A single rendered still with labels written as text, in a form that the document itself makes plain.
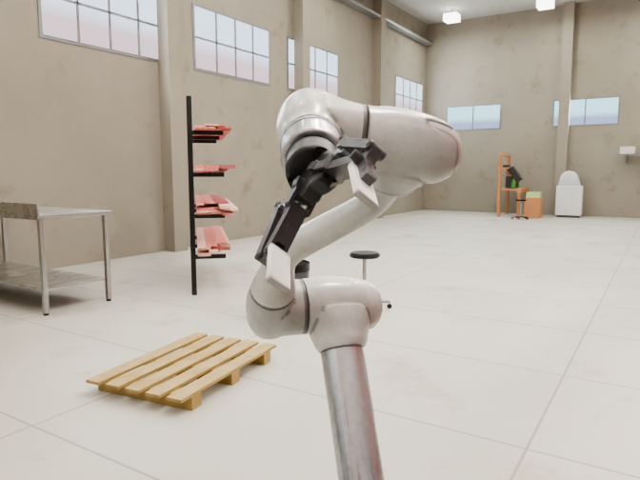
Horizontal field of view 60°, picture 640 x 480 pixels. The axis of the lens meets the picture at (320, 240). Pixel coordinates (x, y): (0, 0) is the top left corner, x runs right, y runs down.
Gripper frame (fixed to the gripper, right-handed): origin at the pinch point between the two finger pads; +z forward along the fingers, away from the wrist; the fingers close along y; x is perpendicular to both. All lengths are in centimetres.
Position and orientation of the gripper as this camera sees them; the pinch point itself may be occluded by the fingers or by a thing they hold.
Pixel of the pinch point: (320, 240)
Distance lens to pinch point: 57.6
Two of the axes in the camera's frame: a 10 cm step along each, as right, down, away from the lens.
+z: 0.5, 5.3, -8.5
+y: -6.7, 6.5, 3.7
